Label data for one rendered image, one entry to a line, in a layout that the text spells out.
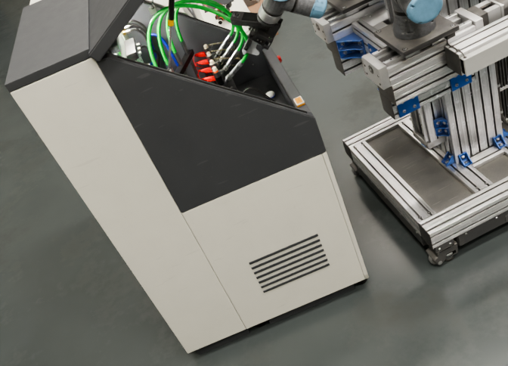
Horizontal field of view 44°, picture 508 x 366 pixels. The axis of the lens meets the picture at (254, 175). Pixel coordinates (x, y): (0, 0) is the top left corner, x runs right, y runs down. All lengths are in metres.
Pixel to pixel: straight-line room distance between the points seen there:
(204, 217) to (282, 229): 0.32
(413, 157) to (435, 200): 0.32
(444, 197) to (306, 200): 0.72
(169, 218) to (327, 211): 0.62
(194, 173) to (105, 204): 0.33
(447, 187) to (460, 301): 0.51
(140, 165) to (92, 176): 0.16
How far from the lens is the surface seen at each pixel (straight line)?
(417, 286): 2.82
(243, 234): 2.43
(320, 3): 2.06
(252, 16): 2.15
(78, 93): 2.05
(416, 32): 2.31
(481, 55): 2.35
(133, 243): 2.38
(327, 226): 2.52
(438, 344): 2.63
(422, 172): 3.01
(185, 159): 2.19
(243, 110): 2.13
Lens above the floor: 2.17
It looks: 36 degrees down
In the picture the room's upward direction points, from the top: 24 degrees counter-clockwise
